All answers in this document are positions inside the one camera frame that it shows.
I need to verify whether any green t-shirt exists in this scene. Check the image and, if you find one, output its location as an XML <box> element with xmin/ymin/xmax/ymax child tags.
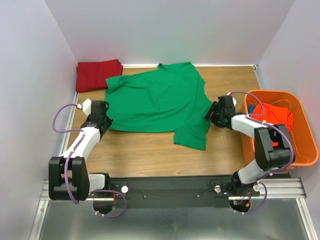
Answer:
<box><xmin>105</xmin><ymin>62</ymin><xmax>211</xmax><ymax>151</ymax></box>

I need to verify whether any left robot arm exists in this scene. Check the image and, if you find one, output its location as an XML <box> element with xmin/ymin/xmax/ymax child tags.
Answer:
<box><xmin>48</xmin><ymin>99</ymin><xmax>113</xmax><ymax>204</ymax></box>

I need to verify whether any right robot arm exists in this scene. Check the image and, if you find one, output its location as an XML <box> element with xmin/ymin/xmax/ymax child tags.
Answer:
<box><xmin>204</xmin><ymin>93</ymin><xmax>296</xmax><ymax>196</ymax></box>

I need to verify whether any blue t-shirt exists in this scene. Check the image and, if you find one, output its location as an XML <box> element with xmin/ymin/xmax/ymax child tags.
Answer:
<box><xmin>247</xmin><ymin>105</ymin><xmax>256</xmax><ymax>115</ymax></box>

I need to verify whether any orange t-shirt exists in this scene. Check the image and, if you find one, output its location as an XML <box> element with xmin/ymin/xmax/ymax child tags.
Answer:
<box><xmin>252</xmin><ymin>102</ymin><xmax>294</xmax><ymax>133</ymax></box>

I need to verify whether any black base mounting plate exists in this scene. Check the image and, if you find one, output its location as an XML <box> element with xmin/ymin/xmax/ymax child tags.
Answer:
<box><xmin>93</xmin><ymin>175</ymin><xmax>260</xmax><ymax>217</ymax></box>

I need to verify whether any orange plastic bin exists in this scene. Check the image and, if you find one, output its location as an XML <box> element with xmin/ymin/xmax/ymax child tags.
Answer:
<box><xmin>240</xmin><ymin>90</ymin><xmax>319</xmax><ymax>171</ymax></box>

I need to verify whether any folded red t-shirt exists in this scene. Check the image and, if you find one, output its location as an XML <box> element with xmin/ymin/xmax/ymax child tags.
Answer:
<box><xmin>75</xmin><ymin>59</ymin><xmax>123</xmax><ymax>93</ymax></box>

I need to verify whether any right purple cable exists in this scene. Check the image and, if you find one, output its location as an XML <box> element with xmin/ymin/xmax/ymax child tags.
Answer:
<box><xmin>228</xmin><ymin>91</ymin><xmax>295</xmax><ymax>215</ymax></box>

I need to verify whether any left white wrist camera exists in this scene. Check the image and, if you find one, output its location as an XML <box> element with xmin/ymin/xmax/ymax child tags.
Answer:
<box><xmin>76</xmin><ymin>98</ymin><xmax>92</xmax><ymax>116</ymax></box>

